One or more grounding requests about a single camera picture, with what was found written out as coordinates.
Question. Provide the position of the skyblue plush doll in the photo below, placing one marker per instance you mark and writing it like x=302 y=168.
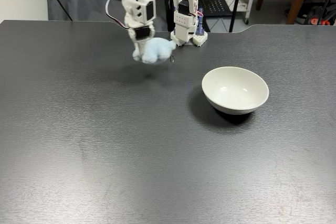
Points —
x=157 y=49

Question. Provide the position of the white bowl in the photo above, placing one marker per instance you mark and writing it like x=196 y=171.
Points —
x=236 y=90

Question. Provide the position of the black metal rack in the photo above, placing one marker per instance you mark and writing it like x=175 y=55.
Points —
x=219 y=1

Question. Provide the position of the black red vacuum cleaner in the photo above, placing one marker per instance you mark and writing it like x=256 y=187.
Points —
x=312 y=11

